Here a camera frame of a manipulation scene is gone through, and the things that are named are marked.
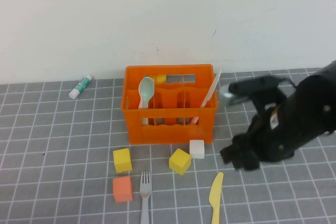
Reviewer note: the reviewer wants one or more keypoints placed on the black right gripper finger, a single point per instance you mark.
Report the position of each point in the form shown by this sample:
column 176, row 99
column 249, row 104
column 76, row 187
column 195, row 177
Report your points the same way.
column 250, row 163
column 232, row 155

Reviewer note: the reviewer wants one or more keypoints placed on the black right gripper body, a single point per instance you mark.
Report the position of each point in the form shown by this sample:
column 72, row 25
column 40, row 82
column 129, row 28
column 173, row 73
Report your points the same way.
column 254, row 140

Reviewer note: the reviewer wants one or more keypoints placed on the yellow plastic knife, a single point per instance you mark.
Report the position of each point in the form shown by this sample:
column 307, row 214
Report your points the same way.
column 215, row 195

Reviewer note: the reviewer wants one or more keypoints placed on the white plastic knife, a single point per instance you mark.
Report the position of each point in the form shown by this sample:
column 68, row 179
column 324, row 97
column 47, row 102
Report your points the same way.
column 211, row 90

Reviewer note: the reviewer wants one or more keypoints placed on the grey plastic fork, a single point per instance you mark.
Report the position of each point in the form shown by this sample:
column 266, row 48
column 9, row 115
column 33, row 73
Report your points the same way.
column 145, row 190

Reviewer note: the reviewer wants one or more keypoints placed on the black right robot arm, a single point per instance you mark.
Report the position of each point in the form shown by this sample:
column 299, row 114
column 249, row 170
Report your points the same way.
column 309, row 119

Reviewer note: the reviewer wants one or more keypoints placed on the orange plastic crate cutlery holder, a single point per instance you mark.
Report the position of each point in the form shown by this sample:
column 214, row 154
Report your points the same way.
column 170, row 132

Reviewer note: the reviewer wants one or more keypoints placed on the white foam cube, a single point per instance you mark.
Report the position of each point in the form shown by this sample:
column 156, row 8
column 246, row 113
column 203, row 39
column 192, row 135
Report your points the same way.
column 197, row 149

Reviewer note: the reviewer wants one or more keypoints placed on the yellow foam cube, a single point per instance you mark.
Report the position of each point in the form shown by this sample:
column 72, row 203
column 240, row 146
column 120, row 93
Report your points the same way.
column 179, row 161
column 123, row 161

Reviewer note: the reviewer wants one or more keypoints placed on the yellow round plastic object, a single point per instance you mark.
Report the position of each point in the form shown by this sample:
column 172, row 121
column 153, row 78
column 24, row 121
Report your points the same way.
column 162, row 78

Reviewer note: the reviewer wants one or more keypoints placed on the orange foam cube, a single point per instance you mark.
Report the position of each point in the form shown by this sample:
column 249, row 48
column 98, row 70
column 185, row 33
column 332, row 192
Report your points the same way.
column 122, row 190

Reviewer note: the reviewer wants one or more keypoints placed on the grey white-grid table mat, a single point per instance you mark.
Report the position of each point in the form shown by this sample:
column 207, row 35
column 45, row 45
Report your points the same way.
column 65, row 142

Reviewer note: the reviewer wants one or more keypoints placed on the white green glue stick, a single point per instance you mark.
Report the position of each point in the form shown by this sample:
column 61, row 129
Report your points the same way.
column 80, row 86

